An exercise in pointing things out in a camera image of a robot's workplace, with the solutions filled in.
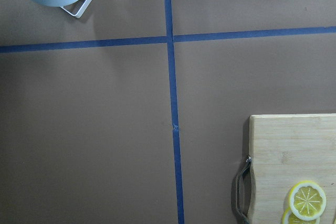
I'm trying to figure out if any lemon slice upper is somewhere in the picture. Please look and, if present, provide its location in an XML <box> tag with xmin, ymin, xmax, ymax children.
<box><xmin>288</xmin><ymin>180</ymin><xmax>327</xmax><ymax>221</ymax></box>

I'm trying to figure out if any lemon slice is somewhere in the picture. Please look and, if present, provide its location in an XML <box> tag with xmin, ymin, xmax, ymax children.
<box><xmin>281</xmin><ymin>208</ymin><xmax>320</xmax><ymax>224</ymax></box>
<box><xmin>288</xmin><ymin>180</ymin><xmax>327</xmax><ymax>221</ymax></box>

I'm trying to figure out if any wooden cutting board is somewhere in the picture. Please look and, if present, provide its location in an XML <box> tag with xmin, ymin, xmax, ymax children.
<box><xmin>234</xmin><ymin>113</ymin><xmax>335</xmax><ymax>223</ymax></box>

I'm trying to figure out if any lemon slice lower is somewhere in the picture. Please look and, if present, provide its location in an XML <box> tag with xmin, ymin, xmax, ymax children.
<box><xmin>281</xmin><ymin>208</ymin><xmax>320</xmax><ymax>224</ymax></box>

